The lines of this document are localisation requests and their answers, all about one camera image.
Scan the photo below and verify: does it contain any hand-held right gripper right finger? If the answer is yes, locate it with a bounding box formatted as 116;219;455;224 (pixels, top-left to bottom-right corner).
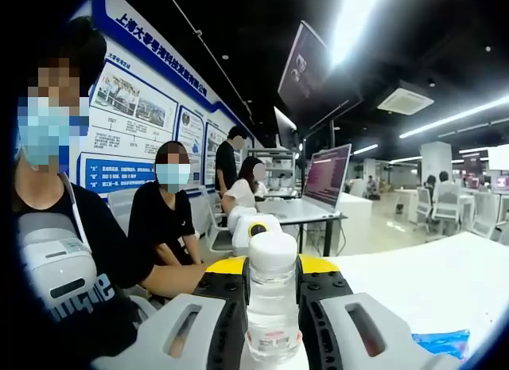
297;253;462;370

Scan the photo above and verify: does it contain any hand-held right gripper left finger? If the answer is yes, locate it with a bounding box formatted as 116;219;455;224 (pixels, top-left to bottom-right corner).
93;255;251;370

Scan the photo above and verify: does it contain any clear plastic water bottle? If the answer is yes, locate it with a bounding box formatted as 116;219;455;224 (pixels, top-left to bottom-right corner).
244;231;303;364

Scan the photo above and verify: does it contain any blue tissue pack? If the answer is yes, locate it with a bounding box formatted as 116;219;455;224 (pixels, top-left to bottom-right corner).
411;329;471;362

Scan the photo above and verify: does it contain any single white office chair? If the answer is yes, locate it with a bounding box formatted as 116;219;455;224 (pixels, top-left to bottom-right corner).
200;185;236;254

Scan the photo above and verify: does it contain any black laptop desk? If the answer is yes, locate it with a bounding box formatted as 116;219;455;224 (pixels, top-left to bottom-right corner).
254;210;349;258

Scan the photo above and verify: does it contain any white shelf rack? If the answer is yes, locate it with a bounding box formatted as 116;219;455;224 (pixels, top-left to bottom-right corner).
248;146;298;193

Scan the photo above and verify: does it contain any white table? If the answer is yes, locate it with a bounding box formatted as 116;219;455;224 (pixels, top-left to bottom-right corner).
278;231;509;365

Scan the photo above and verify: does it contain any open laptop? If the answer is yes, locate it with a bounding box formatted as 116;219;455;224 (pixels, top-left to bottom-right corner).
258;143;353;224

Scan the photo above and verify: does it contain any person's dark shirt torso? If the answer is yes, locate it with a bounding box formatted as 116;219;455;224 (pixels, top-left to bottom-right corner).
11;174;158;365

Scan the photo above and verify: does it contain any row of white office chairs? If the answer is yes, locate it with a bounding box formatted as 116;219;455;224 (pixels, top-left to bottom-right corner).
413;181;509;243

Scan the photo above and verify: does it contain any dark hanging screen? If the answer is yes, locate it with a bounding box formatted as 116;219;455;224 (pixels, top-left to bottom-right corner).
277;20;363;129

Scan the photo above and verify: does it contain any white chest-worn device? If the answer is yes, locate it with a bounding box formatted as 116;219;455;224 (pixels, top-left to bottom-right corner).
17;173;99;312

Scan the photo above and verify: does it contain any ceiling air conditioner vent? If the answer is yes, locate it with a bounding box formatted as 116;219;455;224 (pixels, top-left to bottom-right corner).
376;87;435;116

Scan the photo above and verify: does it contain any curved ceiling strip light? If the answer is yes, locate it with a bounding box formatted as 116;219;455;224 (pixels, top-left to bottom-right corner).
399;95;509;139

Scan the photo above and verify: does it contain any long ceiling strip light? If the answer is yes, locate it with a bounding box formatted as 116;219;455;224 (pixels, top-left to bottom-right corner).
329;0;387;68

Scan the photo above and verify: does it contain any black wall monitor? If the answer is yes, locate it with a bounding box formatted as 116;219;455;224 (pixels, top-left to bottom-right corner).
273;106;299;149

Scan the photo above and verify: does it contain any blue white wall poster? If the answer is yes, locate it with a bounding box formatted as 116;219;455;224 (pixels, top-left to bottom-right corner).
77;0;255;197

